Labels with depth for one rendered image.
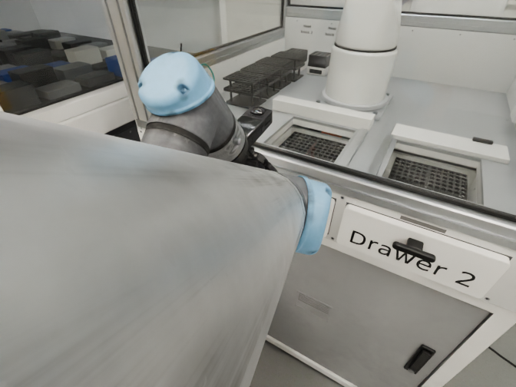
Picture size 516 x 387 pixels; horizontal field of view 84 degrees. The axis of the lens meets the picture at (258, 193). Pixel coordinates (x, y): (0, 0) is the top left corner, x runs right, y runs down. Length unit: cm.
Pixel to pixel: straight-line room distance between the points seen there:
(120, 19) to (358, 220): 70
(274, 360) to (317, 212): 120
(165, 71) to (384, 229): 49
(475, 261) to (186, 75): 57
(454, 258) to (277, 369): 95
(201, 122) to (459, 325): 74
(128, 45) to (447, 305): 96
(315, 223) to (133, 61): 69
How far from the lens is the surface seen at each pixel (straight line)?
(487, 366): 171
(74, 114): 122
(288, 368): 141
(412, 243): 63
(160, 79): 33
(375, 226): 64
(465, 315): 83
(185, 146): 31
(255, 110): 53
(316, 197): 26
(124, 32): 83
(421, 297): 81
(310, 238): 26
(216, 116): 35
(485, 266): 67
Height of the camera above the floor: 133
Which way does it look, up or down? 39 degrees down
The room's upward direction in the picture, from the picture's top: straight up
